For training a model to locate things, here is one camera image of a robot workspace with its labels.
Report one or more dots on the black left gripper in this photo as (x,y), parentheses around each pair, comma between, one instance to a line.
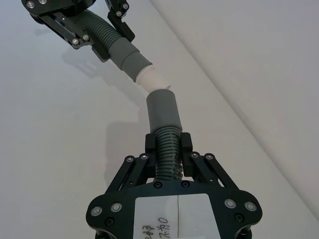
(59,6)

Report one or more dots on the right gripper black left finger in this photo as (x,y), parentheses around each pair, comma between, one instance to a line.
(134,171)

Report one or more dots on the white plastic pipe connector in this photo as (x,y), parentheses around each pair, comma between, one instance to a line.
(153,79)

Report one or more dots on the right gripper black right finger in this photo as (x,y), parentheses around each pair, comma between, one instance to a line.
(207,171)

